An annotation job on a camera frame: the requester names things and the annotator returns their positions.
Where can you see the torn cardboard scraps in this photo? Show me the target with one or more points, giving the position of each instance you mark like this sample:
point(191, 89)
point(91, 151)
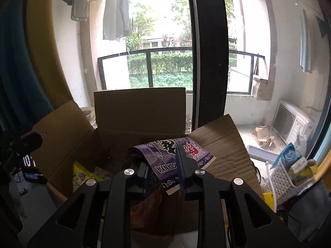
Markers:
point(262, 134)

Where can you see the blue packet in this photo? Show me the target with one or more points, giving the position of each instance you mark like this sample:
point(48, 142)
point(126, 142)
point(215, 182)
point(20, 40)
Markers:
point(289, 153)

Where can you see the purple snack packet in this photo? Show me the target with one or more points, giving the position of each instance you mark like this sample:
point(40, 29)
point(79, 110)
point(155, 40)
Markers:
point(165, 165)

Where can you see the black balcony railing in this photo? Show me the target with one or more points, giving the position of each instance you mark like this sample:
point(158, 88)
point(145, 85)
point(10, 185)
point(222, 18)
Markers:
point(148, 69)

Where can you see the orange snack packet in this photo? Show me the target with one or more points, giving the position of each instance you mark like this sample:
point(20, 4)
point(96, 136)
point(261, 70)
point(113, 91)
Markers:
point(152, 209)

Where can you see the outdoor air conditioner unit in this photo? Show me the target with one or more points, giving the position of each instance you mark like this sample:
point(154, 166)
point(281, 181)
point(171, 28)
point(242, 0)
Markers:
point(287, 118)

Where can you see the cardboard box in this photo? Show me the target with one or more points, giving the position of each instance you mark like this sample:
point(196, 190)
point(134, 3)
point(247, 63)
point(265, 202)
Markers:
point(139, 108)

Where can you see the yellow curtain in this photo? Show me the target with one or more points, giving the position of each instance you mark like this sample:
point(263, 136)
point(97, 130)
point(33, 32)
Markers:
point(49, 56)
point(322, 169)

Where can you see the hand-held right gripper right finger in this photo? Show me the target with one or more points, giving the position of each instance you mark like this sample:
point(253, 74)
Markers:
point(181, 171)

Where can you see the tablet with clock display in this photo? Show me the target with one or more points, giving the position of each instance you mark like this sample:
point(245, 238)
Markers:
point(31, 176)

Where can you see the yellow snack packet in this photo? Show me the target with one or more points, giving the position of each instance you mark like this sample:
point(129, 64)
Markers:
point(82, 178)

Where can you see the white plastic tray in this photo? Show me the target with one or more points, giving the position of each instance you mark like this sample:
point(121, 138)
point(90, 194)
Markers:
point(258, 155)

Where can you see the yellow green packet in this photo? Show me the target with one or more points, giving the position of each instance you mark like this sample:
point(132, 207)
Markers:
point(300, 171)

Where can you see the teal curtain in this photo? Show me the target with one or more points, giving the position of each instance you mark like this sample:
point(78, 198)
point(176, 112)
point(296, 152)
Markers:
point(18, 69)

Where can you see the white plastic basket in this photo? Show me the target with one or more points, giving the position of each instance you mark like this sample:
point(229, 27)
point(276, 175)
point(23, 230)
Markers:
point(281, 180)

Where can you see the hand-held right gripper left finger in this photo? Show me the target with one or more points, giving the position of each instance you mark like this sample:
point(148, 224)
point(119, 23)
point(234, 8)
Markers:
point(146, 179)

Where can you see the white basin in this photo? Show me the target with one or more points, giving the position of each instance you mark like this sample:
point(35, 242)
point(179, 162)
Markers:
point(86, 113)

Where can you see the white hanging shirt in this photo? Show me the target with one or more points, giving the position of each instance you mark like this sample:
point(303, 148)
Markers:
point(116, 13)

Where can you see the black door frame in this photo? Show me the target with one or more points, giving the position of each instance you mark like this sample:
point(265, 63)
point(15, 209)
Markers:
point(209, 56)

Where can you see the black plug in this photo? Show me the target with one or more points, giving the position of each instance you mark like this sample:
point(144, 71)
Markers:
point(23, 191)

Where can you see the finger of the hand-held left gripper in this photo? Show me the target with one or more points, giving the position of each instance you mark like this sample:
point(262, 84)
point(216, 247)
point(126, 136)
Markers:
point(32, 139)

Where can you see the grey hanging cloth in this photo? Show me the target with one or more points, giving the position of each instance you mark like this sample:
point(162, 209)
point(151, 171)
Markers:
point(80, 9)

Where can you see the flat cardboard piece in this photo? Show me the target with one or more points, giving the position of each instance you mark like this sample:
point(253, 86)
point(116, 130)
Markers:
point(263, 90)

